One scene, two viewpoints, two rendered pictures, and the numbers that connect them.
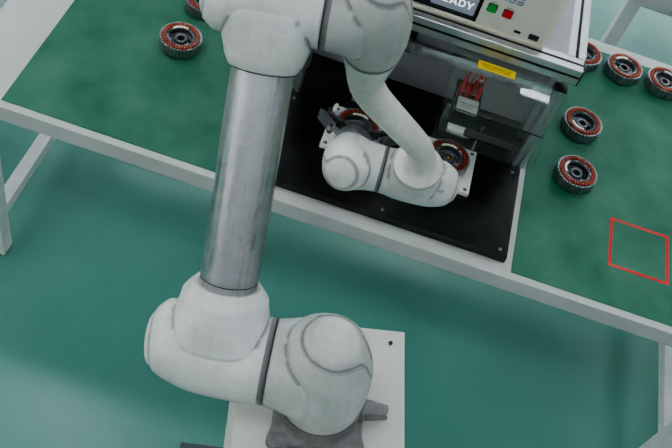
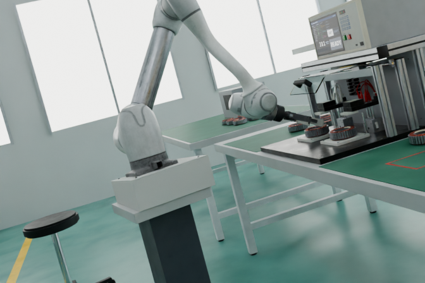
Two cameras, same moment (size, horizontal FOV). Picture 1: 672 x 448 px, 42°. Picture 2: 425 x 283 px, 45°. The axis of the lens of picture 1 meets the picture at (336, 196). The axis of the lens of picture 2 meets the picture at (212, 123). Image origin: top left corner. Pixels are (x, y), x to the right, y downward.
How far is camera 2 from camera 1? 2.54 m
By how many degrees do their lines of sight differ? 78
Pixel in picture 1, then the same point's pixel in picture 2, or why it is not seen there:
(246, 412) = not seen: hidden behind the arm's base
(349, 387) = (123, 119)
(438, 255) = (293, 164)
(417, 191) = (245, 98)
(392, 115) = (215, 50)
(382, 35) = not seen: outside the picture
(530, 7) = (353, 26)
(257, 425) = not seen: hidden behind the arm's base
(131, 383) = not seen: outside the picture
